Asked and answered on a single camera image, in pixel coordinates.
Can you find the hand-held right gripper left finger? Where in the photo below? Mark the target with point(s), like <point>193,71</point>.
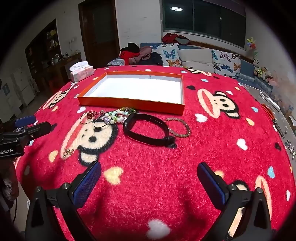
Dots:
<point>86,185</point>

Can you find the panda plush toy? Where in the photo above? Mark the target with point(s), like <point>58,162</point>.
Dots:
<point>255,63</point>

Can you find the dark wooden door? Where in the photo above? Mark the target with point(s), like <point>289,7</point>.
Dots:
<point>99,32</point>

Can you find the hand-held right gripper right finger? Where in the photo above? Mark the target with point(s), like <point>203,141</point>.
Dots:
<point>212,187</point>

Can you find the colourful flower toy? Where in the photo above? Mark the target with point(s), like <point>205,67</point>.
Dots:
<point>251,45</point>

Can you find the red printed blanket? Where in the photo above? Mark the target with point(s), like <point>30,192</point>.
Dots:
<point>150,176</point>

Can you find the orange shallow box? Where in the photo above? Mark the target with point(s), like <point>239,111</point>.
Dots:
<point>138,88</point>

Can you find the pink garment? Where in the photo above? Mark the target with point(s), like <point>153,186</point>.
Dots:
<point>143,53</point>

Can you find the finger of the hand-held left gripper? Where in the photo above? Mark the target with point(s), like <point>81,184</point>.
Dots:
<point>25,121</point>
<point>39,128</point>

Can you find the black garment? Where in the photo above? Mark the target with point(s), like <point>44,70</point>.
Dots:
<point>131,47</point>

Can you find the butterfly print pillow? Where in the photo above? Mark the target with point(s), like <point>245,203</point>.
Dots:
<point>170,54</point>
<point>227,62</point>

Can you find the pink tissue pack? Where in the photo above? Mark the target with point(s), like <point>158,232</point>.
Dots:
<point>81,70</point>

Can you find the small gold charm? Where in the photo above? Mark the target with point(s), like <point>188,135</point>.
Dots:
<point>68,152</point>

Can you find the thin silver bangle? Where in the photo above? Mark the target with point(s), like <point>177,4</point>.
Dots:
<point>94,122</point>

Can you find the wooden side desk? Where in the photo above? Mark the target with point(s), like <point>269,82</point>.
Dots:
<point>62,67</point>

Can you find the pile of plush toys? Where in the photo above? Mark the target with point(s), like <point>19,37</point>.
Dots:
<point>266,74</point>

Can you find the black smart band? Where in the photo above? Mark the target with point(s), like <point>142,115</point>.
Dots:
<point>128,124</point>

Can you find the dark window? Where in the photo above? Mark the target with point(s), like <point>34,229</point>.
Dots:
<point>208,16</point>

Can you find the dark display cabinet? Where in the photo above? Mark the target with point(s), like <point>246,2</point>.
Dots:
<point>44,46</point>

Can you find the blue sofa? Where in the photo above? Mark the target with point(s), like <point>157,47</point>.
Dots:
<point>248,67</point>

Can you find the beige pillow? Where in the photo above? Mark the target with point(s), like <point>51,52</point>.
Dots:
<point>196,60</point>

